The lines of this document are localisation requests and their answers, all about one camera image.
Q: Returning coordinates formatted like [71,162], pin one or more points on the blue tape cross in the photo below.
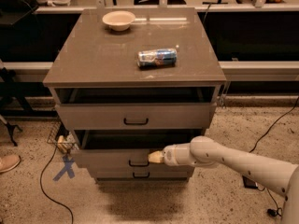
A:
[67,169]

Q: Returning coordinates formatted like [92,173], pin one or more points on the black power adapter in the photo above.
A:
[249,184]

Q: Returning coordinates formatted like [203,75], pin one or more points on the tan shoe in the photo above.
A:
[9,162]

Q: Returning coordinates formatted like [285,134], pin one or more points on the grey drawer cabinet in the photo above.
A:
[98,66]

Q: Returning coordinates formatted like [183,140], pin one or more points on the wire basket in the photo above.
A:
[61,138]

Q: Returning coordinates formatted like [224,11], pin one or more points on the white bowl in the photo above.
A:
[119,20]

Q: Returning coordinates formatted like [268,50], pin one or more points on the grey drawer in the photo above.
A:
[153,171]
[133,117]
[103,149]

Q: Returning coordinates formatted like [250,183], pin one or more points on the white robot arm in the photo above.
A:
[282,177]

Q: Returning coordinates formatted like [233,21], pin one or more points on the blue silver can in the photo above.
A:
[156,58]

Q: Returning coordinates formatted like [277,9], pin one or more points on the grey bottom drawer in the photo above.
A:
[153,171]

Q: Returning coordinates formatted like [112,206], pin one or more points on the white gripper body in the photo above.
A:
[170,155]

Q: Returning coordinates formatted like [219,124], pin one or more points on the black stand legs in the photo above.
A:
[21,82]

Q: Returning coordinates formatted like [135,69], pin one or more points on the grey top drawer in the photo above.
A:
[133,117]

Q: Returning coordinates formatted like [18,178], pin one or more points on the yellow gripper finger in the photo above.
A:
[156,157]

